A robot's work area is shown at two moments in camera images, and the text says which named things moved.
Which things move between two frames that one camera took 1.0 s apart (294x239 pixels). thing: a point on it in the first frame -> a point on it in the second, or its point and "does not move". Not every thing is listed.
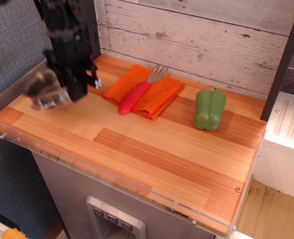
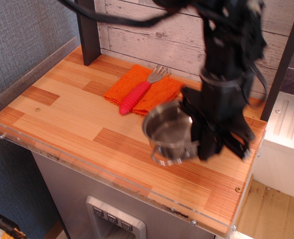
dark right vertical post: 284,63 does not move
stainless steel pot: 44,91 -> 167,128
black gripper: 69,56 -> 220,103
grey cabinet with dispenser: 93,205 does not move
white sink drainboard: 286,124 does not move
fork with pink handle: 135,95 does not move
